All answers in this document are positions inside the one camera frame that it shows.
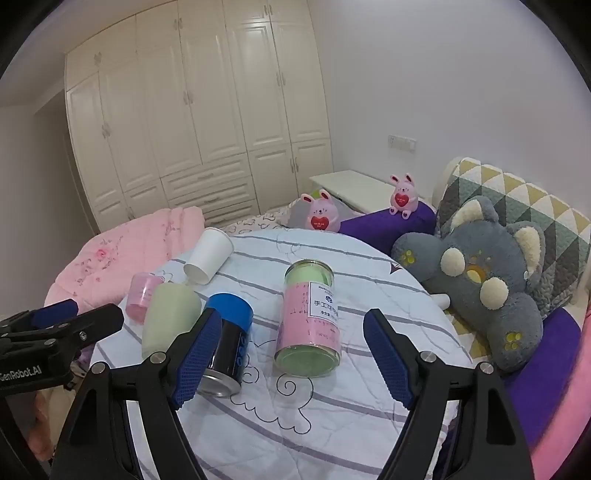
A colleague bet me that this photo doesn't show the grey plush bear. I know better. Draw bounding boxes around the grey plush bear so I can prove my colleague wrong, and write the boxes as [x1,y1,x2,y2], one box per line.
[392,195,548,374]

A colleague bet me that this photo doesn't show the pale green cup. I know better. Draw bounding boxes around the pale green cup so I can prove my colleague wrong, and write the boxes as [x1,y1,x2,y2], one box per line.
[141,282,202,360]

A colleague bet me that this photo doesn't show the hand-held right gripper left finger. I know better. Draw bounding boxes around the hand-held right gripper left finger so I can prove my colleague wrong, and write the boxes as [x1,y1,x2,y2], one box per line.
[48,307,223,480]

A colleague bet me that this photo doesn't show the heart print bedsheet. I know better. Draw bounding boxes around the heart print bedsheet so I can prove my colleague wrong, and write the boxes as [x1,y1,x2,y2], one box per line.
[222,210,296,238]

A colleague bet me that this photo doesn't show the clear jar with pink label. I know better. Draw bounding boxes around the clear jar with pink label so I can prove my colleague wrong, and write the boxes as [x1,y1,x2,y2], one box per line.
[274,259,342,378]

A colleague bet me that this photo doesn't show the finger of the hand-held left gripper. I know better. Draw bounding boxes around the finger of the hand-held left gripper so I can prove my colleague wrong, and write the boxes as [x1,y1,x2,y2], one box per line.
[0,298,79,337]
[39,303,126,357]

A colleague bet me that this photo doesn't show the purple pillow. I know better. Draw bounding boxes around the purple pillow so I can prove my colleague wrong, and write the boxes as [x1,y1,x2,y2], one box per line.
[339,202,437,254]
[503,307,583,450]

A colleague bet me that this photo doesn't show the cream white wardrobe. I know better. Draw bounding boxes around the cream white wardrobe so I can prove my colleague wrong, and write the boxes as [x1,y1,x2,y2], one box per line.
[64,0,334,234]

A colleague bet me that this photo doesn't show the black can with blue lid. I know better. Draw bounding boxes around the black can with blue lid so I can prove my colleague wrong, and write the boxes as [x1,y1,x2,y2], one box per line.
[196,292,254,398]

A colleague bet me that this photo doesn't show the pink bunny plush toy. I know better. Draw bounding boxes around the pink bunny plush toy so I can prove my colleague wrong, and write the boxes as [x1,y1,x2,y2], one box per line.
[389,173,420,219]
[300,189,342,232]

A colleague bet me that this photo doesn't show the triangle patterned headboard cushion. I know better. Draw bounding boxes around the triangle patterned headboard cushion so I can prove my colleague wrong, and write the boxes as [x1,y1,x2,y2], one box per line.
[436,157,591,319]

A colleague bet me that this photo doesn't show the pink floral quilt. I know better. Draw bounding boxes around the pink floral quilt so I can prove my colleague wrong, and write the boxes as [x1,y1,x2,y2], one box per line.
[44,206,206,315]

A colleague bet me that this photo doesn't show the white paper cup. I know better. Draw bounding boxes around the white paper cup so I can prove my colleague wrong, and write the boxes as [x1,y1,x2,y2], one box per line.
[183,227,235,284]

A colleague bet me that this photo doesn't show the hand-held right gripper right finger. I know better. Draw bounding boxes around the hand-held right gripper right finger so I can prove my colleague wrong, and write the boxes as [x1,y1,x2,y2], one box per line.
[362,308,541,480]

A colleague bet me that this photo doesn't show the small pink plastic cup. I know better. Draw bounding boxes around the small pink plastic cup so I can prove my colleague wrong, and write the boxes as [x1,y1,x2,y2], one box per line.
[126,272,166,320]

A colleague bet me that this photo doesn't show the white nightstand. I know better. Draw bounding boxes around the white nightstand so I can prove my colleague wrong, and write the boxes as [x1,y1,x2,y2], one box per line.
[308,169,432,215]

